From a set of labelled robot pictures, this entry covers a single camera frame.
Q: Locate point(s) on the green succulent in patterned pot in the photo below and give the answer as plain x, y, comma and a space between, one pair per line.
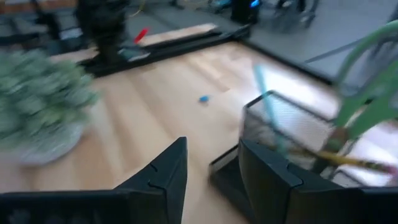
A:
40, 99

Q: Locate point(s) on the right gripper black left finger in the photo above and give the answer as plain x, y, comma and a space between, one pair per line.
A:
155, 199

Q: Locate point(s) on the small blue cap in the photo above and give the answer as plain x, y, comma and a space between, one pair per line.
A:
204, 99

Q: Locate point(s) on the black aluminium table frame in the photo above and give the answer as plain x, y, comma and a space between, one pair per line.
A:
192, 42

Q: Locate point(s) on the black mesh desk organizer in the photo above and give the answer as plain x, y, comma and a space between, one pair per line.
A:
298, 124

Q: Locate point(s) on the black computer with blue light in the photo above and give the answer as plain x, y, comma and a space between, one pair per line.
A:
245, 11

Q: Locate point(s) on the teal pen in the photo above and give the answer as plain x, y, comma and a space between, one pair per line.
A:
267, 99

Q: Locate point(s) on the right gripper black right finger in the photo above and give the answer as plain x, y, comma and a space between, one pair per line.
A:
280, 199

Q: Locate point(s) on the small red strip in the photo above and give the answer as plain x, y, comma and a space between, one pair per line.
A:
141, 35

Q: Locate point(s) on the yellow pencil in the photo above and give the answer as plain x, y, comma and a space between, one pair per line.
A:
342, 160

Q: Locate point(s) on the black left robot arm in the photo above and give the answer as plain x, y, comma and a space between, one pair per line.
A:
102, 31

